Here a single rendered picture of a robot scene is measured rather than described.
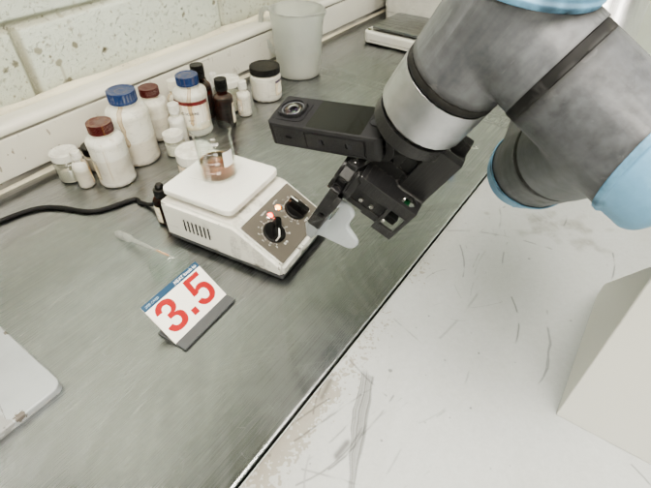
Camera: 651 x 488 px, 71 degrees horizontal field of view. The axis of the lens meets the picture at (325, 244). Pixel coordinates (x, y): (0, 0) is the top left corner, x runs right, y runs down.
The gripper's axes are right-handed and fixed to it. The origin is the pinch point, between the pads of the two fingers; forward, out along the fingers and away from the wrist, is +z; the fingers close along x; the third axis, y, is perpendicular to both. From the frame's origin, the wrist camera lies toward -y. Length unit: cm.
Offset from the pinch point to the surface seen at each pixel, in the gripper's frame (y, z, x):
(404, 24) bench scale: -9, 31, 92
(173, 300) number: -8.2, 11.4, -14.5
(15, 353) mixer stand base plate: -19.0, 16.8, -28.0
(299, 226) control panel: -0.9, 10.0, 3.6
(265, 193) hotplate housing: -7.5, 10.2, 5.1
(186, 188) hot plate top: -16.5, 11.8, -0.7
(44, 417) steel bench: -11.2, 13.0, -31.5
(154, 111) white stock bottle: -35.2, 28.4, 17.7
